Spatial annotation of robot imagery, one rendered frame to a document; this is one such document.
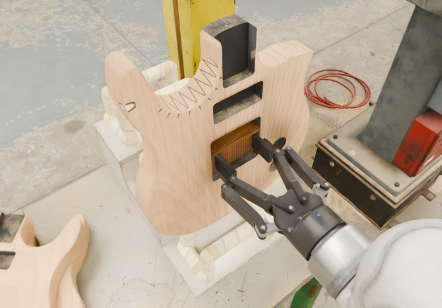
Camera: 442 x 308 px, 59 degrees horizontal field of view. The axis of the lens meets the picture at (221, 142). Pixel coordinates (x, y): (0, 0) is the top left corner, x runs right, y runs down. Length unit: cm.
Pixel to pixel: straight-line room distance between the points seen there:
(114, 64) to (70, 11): 338
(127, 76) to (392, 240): 30
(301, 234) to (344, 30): 303
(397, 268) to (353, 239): 21
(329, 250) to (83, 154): 209
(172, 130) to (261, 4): 324
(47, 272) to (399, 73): 150
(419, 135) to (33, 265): 155
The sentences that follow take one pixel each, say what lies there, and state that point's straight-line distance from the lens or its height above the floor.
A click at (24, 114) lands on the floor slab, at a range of 288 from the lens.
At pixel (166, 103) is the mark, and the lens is 52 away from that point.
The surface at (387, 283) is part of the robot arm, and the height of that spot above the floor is 151.
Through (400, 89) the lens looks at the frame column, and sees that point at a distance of 186.
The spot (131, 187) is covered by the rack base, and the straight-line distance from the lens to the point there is 97.
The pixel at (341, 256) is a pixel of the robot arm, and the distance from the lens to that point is 52.
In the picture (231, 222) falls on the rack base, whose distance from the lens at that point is 99.
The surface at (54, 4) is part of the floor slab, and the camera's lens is 399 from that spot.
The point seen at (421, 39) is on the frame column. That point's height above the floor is 94.
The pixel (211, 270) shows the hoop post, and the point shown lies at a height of 100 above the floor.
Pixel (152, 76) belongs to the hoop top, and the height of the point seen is 120.
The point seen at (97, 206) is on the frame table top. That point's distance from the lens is 107.
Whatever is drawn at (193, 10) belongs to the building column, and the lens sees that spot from 193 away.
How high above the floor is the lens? 180
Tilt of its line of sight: 49 degrees down
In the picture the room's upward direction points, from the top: straight up
